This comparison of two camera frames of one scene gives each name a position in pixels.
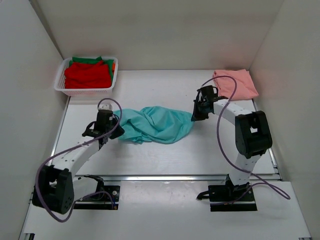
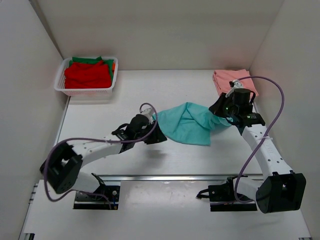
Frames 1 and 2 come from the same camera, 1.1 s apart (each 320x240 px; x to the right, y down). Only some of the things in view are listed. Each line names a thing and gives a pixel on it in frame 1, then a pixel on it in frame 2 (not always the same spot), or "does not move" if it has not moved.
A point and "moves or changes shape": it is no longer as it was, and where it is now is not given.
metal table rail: [182, 178] does not move
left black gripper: [119, 131] to [158, 135]
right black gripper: [196, 115] to [215, 109]
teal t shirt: [155, 124] moves or changes shape
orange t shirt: [113, 66] does not move
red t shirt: [87, 75] does not move
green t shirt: [86, 60] does not move
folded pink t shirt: [245, 87] does not move
